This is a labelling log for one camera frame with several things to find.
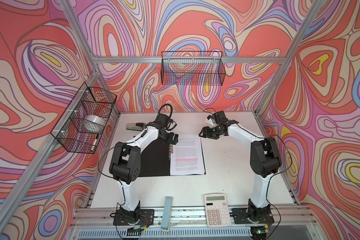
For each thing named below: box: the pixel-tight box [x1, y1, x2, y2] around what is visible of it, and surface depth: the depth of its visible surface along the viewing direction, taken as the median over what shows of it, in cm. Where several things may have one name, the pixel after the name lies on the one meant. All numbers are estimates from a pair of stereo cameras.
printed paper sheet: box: [170, 134, 205, 176], surface depth 95 cm
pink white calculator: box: [204, 193, 232, 228], surface depth 75 cm
